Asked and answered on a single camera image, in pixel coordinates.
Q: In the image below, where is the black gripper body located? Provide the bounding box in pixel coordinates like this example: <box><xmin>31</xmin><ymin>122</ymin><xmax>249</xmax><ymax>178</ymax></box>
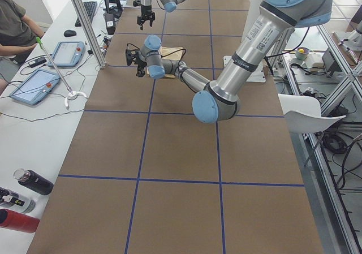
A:
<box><xmin>135</xmin><ymin>50</ymin><xmax>147</xmax><ymax>70</ymax></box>
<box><xmin>141</xmin><ymin>5</ymin><xmax>153</xmax><ymax>22</ymax></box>

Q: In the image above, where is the cream long-sleeve printed shirt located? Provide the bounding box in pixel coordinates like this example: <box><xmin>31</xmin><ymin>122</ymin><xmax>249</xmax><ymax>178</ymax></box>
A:
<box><xmin>146</xmin><ymin>46</ymin><xmax>185</xmax><ymax>79</ymax></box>

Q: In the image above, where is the black computer keyboard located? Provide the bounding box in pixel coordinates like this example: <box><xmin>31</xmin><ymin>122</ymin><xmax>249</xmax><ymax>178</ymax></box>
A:
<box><xmin>83</xmin><ymin>1</ymin><xmax>98</xmax><ymax>23</ymax></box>

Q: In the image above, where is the black computer mouse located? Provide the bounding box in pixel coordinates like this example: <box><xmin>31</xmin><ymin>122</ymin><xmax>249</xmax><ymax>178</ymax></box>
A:
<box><xmin>63</xmin><ymin>29</ymin><xmax>77</xmax><ymax>37</ymax></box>

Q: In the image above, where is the far teach pendant tablet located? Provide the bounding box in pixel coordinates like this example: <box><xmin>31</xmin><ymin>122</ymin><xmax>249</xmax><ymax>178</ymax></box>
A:
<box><xmin>51</xmin><ymin>41</ymin><xmax>85</xmax><ymax>68</ymax></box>

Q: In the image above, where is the teach pendant tablet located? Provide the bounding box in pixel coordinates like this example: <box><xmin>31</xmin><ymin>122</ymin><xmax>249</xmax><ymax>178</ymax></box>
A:
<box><xmin>51</xmin><ymin>41</ymin><xmax>85</xmax><ymax>68</ymax></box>
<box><xmin>10</xmin><ymin>68</ymin><xmax>61</xmax><ymax>105</ymax></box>

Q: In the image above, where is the pink metal rod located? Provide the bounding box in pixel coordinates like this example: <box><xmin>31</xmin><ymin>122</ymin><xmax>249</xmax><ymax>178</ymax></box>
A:
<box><xmin>36</xmin><ymin>37</ymin><xmax>88</xmax><ymax>110</ymax></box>

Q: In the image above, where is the near teach pendant tablet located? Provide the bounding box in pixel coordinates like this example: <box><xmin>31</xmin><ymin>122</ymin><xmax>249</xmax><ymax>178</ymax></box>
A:
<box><xmin>10</xmin><ymin>68</ymin><xmax>61</xmax><ymax>105</ymax></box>

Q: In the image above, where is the seated person in green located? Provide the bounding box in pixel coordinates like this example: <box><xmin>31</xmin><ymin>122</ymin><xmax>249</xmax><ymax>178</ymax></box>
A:
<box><xmin>0</xmin><ymin>0</ymin><xmax>45</xmax><ymax>95</ymax></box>

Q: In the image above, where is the black thermos bottle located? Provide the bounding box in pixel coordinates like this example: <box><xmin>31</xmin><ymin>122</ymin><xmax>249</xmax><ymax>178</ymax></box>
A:
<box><xmin>13</xmin><ymin>169</ymin><xmax>54</xmax><ymax>195</ymax></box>

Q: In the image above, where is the white plastic chair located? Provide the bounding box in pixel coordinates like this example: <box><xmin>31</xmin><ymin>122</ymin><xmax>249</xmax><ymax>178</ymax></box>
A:
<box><xmin>278</xmin><ymin>94</ymin><xmax>346</xmax><ymax>134</ymax></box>

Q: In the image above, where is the grey clear water bottle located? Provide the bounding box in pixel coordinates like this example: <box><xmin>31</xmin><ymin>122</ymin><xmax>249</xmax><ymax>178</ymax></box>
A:
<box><xmin>1</xmin><ymin>187</ymin><xmax>36</xmax><ymax>214</ymax></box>

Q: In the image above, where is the red thermos bottle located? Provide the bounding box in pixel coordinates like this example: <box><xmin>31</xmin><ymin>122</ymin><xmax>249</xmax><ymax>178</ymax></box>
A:
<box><xmin>1</xmin><ymin>209</ymin><xmax>40</xmax><ymax>233</ymax></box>

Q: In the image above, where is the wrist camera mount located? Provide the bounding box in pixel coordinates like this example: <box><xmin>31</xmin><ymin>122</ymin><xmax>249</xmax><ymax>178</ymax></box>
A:
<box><xmin>133</xmin><ymin>0</ymin><xmax>141</xmax><ymax>7</ymax></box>
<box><xmin>125</xmin><ymin>49</ymin><xmax>139</xmax><ymax>66</ymax></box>

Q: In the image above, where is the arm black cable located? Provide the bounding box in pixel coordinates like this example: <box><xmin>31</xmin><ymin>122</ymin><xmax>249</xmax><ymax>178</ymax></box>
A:
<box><xmin>126</xmin><ymin>43</ymin><xmax>199</xmax><ymax>93</ymax></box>

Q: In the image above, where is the aluminium frame post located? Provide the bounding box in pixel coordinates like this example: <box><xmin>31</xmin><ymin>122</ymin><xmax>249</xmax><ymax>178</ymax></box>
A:
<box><xmin>71</xmin><ymin>0</ymin><xmax>106</xmax><ymax>69</ymax></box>

